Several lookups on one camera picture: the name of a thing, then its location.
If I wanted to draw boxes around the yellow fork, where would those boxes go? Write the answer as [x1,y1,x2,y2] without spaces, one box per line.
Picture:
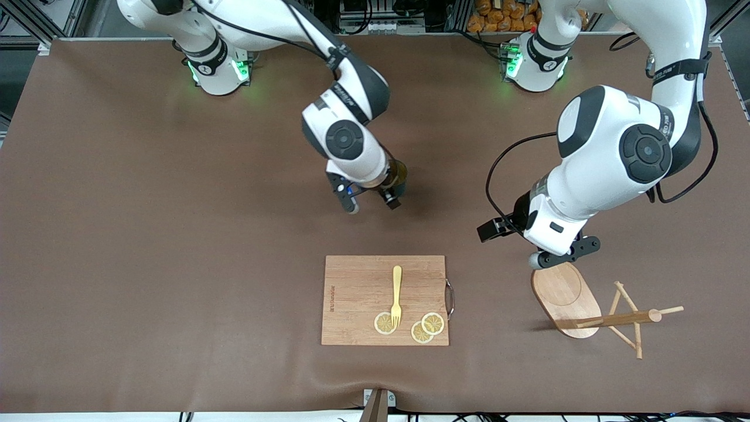
[390,266,404,329]

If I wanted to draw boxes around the wooden cutting board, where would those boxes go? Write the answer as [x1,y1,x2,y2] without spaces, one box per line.
[321,255,455,346]

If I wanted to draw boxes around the camera pole bracket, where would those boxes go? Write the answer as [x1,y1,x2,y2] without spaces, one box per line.
[359,388,397,422]

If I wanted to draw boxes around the aluminium frame post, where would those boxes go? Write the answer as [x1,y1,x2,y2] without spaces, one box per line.
[706,0,750,45]

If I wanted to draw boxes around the dark green cup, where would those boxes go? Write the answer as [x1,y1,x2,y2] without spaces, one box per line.
[384,157,408,200]

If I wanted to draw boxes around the orange snack bags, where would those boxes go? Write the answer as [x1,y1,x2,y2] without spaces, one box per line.
[467,0,543,33]

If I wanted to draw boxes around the grey socket strip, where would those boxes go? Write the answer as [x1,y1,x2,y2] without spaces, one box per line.
[340,21,425,35]

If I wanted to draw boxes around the oval wooden base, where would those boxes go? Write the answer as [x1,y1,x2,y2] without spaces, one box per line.
[531,261,602,339]

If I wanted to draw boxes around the brown table cover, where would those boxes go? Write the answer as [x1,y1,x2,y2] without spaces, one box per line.
[0,32,750,414]

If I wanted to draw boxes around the wooden peg rack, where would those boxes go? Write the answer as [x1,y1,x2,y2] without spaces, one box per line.
[554,281,685,360]

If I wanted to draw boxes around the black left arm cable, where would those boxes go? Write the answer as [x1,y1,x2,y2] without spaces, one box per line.
[485,50,719,222]

